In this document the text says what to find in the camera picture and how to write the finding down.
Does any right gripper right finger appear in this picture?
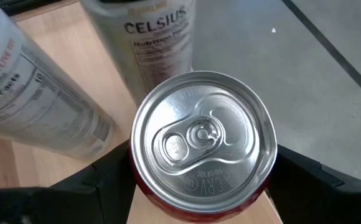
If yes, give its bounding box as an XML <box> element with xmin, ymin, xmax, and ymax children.
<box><xmin>266</xmin><ymin>144</ymin><xmax>361</xmax><ymax>224</ymax></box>

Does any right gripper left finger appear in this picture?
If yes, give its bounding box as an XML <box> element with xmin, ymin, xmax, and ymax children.
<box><xmin>0</xmin><ymin>141</ymin><xmax>137</xmax><ymax>224</ymax></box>

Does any red Fanta can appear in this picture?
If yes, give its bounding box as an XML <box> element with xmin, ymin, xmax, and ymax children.
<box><xmin>129</xmin><ymin>70</ymin><xmax>278</xmax><ymax>223</ymax></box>

